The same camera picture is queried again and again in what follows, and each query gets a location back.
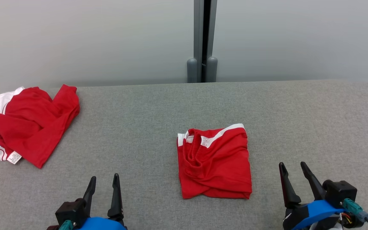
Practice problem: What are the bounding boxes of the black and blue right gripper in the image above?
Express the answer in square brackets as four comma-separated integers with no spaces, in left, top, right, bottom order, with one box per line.
[279,162,357,230]

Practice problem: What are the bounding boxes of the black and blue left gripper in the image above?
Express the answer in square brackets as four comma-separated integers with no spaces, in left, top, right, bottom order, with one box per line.
[47,173,127,230]

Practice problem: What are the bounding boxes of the red shorts with white waistband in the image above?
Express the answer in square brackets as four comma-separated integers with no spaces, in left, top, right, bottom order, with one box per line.
[177,124,252,200]

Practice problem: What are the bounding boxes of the red shirt with white sleeves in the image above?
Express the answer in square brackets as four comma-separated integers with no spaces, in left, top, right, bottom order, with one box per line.
[0,84,81,169]

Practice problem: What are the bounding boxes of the left arm cable, teal plug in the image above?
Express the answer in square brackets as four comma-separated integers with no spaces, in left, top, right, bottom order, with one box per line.
[59,220,76,230]

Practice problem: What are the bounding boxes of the arm cable, teal plug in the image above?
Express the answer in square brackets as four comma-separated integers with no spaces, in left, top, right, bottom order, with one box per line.
[59,220,76,230]
[342,198,368,230]

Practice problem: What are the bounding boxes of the right arm cable, teal plug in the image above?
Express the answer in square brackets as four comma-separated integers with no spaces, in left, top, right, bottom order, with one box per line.
[342,198,368,230]

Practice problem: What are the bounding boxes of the grey partition post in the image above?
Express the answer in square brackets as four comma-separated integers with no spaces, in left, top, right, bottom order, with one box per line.
[187,0,218,83]

